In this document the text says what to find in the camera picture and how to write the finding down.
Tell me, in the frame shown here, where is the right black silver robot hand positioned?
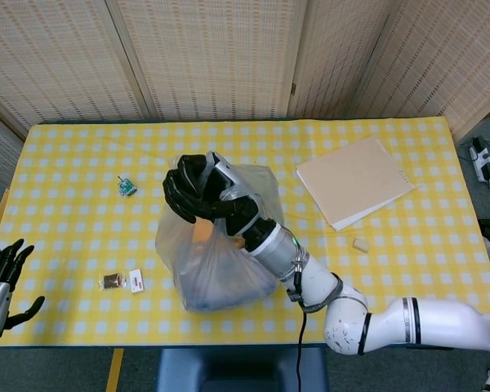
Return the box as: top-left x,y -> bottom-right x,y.
162,150 -> 278,252

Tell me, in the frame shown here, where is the transparent plastic bag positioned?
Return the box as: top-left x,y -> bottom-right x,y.
154,151 -> 285,314

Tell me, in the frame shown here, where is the small green toy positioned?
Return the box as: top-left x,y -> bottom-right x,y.
116,175 -> 139,197

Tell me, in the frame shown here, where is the small white red box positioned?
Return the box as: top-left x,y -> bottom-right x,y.
128,268 -> 145,293

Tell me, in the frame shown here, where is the yellow white checkered tablecloth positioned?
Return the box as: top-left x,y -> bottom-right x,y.
0,116 -> 490,348

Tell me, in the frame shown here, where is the brown snack packet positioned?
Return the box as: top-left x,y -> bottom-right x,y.
99,273 -> 127,291

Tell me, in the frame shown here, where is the yellow floor tape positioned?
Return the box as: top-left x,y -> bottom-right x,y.
105,348 -> 125,392

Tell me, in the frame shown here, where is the beige cover notebook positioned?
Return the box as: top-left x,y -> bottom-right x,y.
296,136 -> 416,232

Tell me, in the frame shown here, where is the white power strip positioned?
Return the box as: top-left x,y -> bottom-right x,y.
468,137 -> 490,184

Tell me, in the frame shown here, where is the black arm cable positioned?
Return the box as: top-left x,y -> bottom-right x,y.
285,256 -> 310,392

